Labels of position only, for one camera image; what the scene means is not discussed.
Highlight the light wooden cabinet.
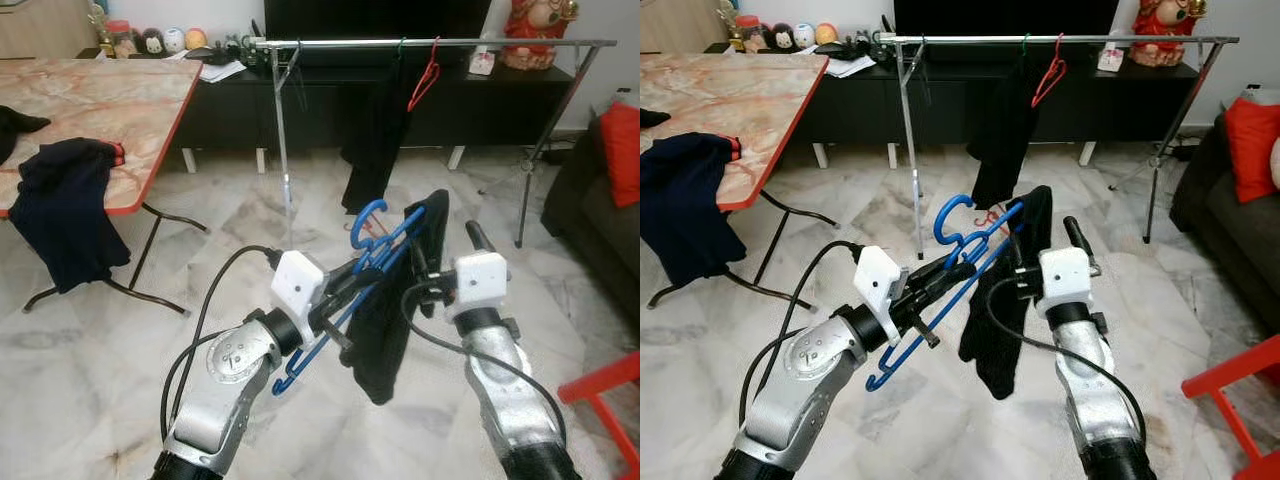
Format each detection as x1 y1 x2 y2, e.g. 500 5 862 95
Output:
0 0 101 59
640 0 731 56

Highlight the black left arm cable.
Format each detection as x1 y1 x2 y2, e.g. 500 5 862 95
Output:
738 240 866 426
160 245 286 441

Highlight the black flat television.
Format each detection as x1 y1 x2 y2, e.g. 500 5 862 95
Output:
263 0 494 39
893 0 1121 36

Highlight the silver clothes rack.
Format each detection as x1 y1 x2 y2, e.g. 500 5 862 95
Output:
245 38 618 251
875 35 1239 259

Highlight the coral red plastic hanger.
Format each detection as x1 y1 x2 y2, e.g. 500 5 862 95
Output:
408 37 442 113
1032 33 1067 109

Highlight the blue plastic hanger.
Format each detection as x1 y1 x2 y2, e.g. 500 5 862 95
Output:
272 198 431 396
865 193 1026 393

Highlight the navy blue shirt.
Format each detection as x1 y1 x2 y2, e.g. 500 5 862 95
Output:
8 138 131 294
640 132 746 288

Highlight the red laughing buddha statue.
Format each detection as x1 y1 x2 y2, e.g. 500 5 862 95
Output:
1132 0 1206 68
503 0 579 71

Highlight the black TV console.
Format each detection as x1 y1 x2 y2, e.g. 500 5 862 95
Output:
800 50 1201 169
175 55 576 173

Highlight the red plastic stool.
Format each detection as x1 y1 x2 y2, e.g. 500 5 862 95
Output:
1180 335 1280 480
558 350 641 480

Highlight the black shirt green print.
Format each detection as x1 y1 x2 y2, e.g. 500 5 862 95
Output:
340 55 413 213
967 52 1041 211

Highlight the red cushion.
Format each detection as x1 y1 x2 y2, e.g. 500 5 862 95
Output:
600 100 641 209
1225 97 1280 204

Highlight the dark grey fabric sofa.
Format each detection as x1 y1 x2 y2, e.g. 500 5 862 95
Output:
542 115 641 321
1170 115 1280 336

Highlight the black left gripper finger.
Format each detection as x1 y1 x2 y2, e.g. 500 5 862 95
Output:
335 272 391 313
925 275 979 319
345 245 403 281
935 250 986 283

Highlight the black knit garment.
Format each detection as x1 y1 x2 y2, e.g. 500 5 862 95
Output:
350 188 451 406
958 185 1054 401

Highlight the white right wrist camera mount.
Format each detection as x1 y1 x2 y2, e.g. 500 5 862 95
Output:
453 252 509 321
1038 245 1093 306

